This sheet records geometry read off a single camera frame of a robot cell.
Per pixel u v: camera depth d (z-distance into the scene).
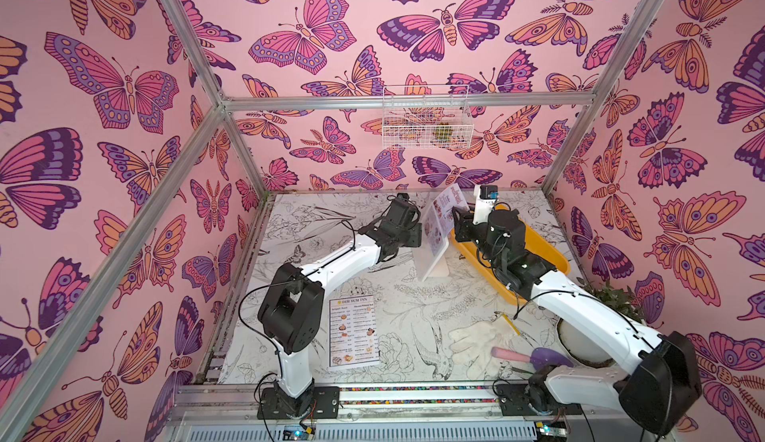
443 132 0.94
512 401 0.73
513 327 0.85
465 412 0.73
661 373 0.39
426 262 0.90
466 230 0.68
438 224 0.85
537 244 0.97
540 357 0.78
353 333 0.85
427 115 0.95
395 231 0.68
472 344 0.83
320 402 0.74
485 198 0.64
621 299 0.73
